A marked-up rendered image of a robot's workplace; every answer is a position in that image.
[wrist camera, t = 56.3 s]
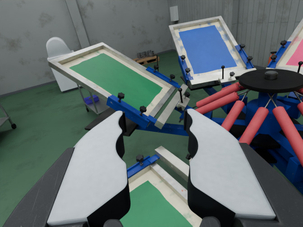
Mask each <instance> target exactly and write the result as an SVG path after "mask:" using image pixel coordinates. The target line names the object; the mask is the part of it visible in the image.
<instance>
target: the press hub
mask: <svg viewBox="0 0 303 227"><path fill-rule="evenodd" d="M239 84H240V85H241V86H243V87H244V88H246V89H249V90H252V91H257V92H259V94H258V99H253V100H251V101H249V102H248V103H247V107H246V114H245V113H244V112H242V111H241V112H240V114H239V116H238V117H237V119H239V120H245V126H244V125H234V124H233V126H232V127H231V129H230V132H231V133H232V134H233V136H235V137H236V139H238V138H239V137H240V136H241V135H242V134H243V133H244V131H245V130H246V128H247V126H248V125H249V123H250V121H251V120H252V118H253V116H254V115H255V113H256V111H257V110H258V108H259V107H265V106H266V104H267V102H268V100H269V99H270V97H269V95H268V93H270V95H271V96H272V94H273V93H274V95H273V97H272V98H273V100H274V102H275V104H276V105H277V107H279V106H281V107H284V109H285V110H287V107H286V105H285V104H283V103H282V102H280V101H278V100H276V99H277V94H278V93H287V92H293V91H297V90H300V89H302V88H303V75H302V74H300V73H298V72H294V71H290V70H284V69H258V70H252V71H249V72H246V73H244V74H242V75H241V76H240V77H239ZM266 108H267V109H268V111H269V113H268V115H267V117H266V118H265V120H264V122H263V123H262V125H261V126H260V128H259V130H258V131H257V132H258V133H259V134H258V135H257V136H256V137H254V138H253V140H252V142H251V143H250V145H253V146H257V148H256V149H255V151H256V152H257V153H258V154H259V155H260V156H261V157H262V158H263V159H265V160H266V161H267V162H268V163H269V164H270V165H271V166H272V167H273V166H274V163H277V160H276V159H275V158H274V157H273V156H272V155H271V154H270V153H269V152H268V151H267V150H266V148H270V149H278V148H280V147H281V146H280V144H279V143H278V142H276V141H275V140H274V139H273V138H272V137H271V136H270V135H268V134H272V133H276V132H279V133H280V134H281V135H283V136H284V137H285V138H286V136H285V134H284V132H283V131H282V129H281V127H280V125H279V123H278V122H277V120H276V118H275V116H274V114H273V112H272V110H273V109H274V108H275V106H274V104H273V102H272V100H270V102H269V104H268V106H267V107H266ZM289 117H290V116H289ZM290 119H291V121H292V122H293V124H300V123H299V122H298V121H297V120H295V119H294V118H292V117H290Z"/></svg>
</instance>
